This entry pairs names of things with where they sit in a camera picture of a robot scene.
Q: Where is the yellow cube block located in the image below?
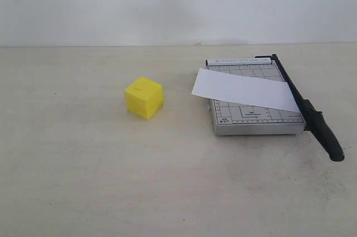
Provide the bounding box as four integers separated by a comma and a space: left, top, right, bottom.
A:
124, 77, 164, 120

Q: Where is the white paper sheet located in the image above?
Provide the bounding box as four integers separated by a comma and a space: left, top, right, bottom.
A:
192, 68, 300, 112

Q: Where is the black cutter blade arm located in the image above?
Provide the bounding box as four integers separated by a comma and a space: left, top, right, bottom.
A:
255, 54, 345, 162

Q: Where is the grey paper cutter base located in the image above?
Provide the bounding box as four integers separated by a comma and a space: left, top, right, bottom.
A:
206, 56, 306, 136

